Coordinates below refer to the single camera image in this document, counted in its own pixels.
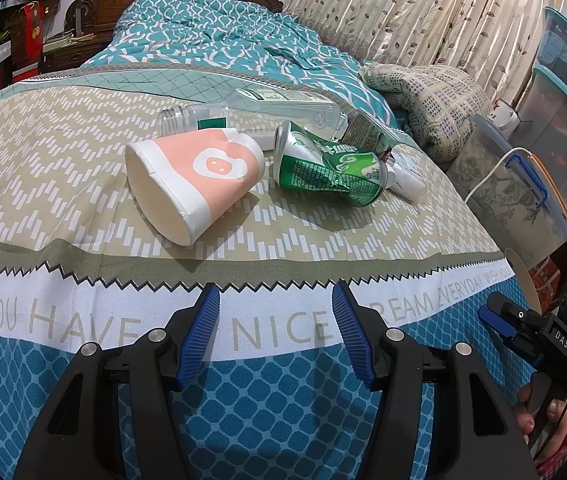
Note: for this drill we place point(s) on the person's right hand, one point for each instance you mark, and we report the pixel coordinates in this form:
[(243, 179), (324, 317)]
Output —
[(526, 417)]

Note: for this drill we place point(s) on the clear plastic bottle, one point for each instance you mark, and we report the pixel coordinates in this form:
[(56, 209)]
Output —
[(283, 110)]

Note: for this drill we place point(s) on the pink paper cup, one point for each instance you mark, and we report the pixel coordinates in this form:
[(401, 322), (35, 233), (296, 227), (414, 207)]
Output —
[(203, 175)]

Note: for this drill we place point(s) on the red gift box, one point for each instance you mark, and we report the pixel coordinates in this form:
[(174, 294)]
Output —
[(28, 40)]

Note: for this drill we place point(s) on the round cardboard fan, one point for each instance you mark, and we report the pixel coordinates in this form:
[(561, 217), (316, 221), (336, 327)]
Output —
[(523, 275)]

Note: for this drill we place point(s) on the teal patterned quilt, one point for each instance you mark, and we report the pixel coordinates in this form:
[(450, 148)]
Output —
[(203, 25)]

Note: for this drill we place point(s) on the silver foil packet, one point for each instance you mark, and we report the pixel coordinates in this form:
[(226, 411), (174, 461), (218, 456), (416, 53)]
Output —
[(363, 132)]

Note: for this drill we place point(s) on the clear storage box teal lid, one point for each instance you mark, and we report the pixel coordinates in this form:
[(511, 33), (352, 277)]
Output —
[(563, 125)]

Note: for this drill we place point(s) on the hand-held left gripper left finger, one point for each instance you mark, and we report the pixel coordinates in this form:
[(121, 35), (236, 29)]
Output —
[(198, 335)]

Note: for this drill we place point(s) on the white mug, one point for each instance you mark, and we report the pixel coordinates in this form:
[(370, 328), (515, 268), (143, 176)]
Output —
[(506, 117)]

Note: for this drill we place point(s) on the white lotion tube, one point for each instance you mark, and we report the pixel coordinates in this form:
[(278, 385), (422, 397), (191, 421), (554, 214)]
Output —
[(408, 182)]

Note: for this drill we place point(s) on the beige checked cushion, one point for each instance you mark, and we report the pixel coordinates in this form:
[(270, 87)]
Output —
[(428, 95)]

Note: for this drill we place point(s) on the clear storage box orange lid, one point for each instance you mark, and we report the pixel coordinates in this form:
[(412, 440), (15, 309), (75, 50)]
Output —
[(503, 200)]

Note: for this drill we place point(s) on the leaf print curtain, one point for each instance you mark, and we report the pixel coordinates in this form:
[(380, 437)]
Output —
[(388, 10)]

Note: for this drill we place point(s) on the wooden nightstand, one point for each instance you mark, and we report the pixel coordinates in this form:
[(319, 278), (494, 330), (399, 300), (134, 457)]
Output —
[(73, 52)]

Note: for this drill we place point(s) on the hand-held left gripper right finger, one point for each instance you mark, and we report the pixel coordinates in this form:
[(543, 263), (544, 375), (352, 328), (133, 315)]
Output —
[(356, 335)]

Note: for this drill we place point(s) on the crushed green can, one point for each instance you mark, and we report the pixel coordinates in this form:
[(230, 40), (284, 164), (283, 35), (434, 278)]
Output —
[(323, 170)]

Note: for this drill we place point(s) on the printed bed sheet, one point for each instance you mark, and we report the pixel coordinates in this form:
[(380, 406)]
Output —
[(63, 185)]

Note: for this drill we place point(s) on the person's right forearm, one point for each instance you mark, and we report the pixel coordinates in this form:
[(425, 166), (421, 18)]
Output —
[(558, 455)]

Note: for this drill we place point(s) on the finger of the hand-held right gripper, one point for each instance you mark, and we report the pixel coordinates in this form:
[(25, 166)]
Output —
[(526, 347), (506, 312)]

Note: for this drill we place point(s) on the orange cardboard box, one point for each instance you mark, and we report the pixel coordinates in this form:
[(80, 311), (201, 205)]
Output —
[(546, 280)]

